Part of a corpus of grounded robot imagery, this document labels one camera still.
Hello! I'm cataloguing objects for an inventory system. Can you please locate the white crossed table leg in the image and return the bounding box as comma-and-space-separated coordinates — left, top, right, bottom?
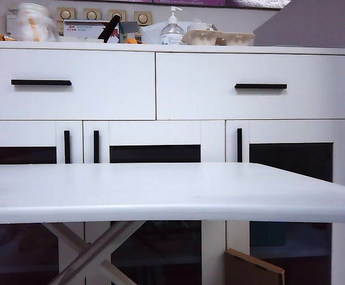
47, 221, 146, 285
41, 222, 137, 285

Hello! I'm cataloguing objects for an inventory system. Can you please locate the grey card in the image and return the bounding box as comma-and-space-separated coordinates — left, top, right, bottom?
119, 21, 139, 33

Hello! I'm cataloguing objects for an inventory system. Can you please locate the clear pump sanitizer bottle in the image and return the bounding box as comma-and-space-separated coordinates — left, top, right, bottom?
159, 5, 186, 45

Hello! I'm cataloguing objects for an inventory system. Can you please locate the white plastic wrapped bundle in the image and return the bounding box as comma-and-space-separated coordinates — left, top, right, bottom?
13, 2, 57, 42

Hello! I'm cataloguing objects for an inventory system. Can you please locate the beige egg carton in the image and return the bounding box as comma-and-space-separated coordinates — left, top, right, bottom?
181, 29, 256, 47

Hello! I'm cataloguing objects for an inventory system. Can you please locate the white cabinet drawer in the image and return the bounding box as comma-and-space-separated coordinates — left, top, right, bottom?
156, 52, 345, 120
0, 49, 157, 121

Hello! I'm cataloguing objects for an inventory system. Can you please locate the white sideboard cabinet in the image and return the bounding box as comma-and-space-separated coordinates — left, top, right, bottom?
0, 40, 345, 285

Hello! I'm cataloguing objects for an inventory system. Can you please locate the white printed paper box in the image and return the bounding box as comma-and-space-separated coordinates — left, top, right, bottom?
62, 19, 121, 42

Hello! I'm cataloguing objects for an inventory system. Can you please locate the black vertical door handle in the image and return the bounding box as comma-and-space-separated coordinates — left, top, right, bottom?
64, 129, 71, 164
93, 129, 100, 163
236, 128, 243, 163

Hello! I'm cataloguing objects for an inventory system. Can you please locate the black drawer bar handle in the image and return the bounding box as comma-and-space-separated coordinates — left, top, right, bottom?
11, 79, 72, 87
235, 84, 288, 90

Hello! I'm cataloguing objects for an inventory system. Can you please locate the beige square knob panel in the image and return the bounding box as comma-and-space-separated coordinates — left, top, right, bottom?
56, 7, 77, 21
134, 11, 153, 26
83, 8, 102, 20
108, 9, 127, 21

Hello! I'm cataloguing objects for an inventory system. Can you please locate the teal box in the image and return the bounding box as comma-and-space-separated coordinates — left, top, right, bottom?
250, 221, 286, 246

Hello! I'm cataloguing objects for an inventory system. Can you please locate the black cylindrical tool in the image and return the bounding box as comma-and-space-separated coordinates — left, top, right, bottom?
97, 14, 122, 41

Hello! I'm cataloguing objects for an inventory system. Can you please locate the flat brown cardboard box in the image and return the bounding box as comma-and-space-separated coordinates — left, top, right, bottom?
224, 248, 286, 285

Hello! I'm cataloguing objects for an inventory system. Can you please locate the white glass cabinet door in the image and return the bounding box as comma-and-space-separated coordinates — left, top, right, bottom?
226, 119, 345, 285
0, 120, 83, 285
83, 120, 226, 285

